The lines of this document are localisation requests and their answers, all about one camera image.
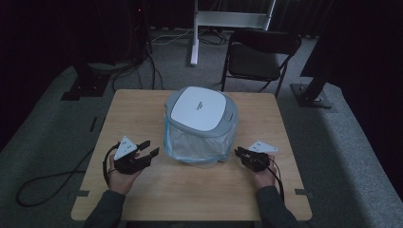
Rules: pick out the black stand base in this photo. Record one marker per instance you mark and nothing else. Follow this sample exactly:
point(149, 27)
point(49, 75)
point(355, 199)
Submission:
point(85, 85)

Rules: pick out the person's left hand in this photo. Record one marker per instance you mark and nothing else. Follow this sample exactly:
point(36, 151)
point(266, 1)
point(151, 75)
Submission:
point(120, 182)

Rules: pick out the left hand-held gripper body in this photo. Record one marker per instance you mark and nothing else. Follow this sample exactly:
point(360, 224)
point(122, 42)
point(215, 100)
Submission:
point(128, 158)

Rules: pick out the clear plastic bin bag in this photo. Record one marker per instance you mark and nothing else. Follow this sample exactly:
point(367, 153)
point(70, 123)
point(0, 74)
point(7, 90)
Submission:
point(193, 147)

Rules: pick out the grey white-lidded trash bin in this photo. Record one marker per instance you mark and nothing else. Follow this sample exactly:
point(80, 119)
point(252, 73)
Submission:
point(199, 109)

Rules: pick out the white metal stand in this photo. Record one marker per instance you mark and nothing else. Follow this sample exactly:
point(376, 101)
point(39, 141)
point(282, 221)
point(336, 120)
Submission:
point(228, 19)

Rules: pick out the black folding chair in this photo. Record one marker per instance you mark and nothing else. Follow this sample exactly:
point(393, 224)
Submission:
point(253, 60)

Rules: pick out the grey tape strip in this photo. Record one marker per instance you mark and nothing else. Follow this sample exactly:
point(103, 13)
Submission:
point(83, 193)
point(302, 192)

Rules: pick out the black stand with base plate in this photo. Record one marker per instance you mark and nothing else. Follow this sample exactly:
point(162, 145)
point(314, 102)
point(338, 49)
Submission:
point(312, 95)

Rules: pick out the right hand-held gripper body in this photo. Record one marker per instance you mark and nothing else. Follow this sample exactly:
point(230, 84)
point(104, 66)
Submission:
point(258, 158)

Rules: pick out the person's right hand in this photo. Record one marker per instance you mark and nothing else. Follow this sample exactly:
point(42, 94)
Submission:
point(264, 179)

